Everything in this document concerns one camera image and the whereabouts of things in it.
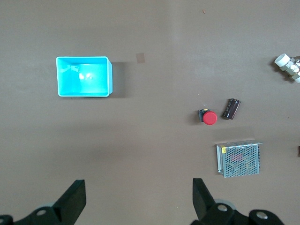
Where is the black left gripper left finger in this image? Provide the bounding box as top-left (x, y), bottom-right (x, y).
top-left (0, 180), bottom-right (87, 225)

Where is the cyan plastic box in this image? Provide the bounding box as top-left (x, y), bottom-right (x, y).
top-left (55, 56), bottom-right (113, 98)

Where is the red mushroom push button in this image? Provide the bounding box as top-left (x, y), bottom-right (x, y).
top-left (198, 108), bottom-right (218, 126)

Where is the dark brown cylindrical capacitor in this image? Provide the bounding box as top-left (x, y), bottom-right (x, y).
top-left (222, 98), bottom-right (241, 120)

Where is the white pipe fitting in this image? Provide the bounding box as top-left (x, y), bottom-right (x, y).
top-left (274, 53), bottom-right (300, 84)

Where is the metal mesh power supply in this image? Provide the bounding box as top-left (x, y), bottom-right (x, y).
top-left (216, 139), bottom-right (263, 178)

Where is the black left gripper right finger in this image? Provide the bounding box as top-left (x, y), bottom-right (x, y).
top-left (191, 178), bottom-right (285, 225)

